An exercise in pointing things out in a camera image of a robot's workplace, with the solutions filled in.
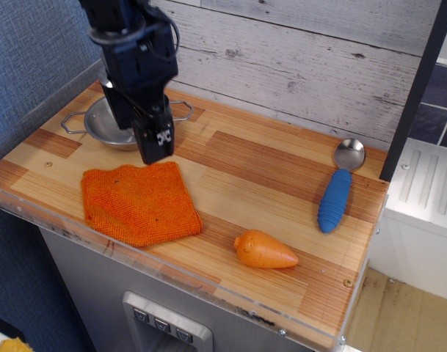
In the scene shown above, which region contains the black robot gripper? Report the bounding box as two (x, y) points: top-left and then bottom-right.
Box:
(98, 10), (178, 165)

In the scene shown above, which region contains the stainless steel bowl with handles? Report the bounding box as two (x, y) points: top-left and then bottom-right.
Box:
(60, 97), (193, 152)

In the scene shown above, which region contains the orange knitted cloth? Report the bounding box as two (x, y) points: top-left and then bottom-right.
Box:
(81, 161), (203, 247)

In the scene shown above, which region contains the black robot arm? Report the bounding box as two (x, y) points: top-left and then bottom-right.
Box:
(80, 1), (180, 165)

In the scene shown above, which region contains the clear acrylic table edge guard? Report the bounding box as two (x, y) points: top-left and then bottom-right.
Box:
(0, 176), (388, 351)

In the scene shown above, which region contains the orange plastic carrot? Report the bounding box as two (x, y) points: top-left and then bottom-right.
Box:
(233, 230), (299, 269)

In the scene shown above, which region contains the silver dispenser panel with buttons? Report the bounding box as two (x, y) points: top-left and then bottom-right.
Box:
(123, 291), (214, 351)

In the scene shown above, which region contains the yellow object bottom left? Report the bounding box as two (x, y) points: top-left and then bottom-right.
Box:
(0, 338), (34, 352)

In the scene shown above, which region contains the white ribbed side counter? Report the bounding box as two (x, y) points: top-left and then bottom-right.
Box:
(369, 139), (447, 299)

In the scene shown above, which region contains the spoon with blue handle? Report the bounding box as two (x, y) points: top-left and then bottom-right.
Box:
(317, 139), (366, 233)

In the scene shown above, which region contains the black right vertical post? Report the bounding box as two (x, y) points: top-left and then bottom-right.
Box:
(379, 0), (447, 182)

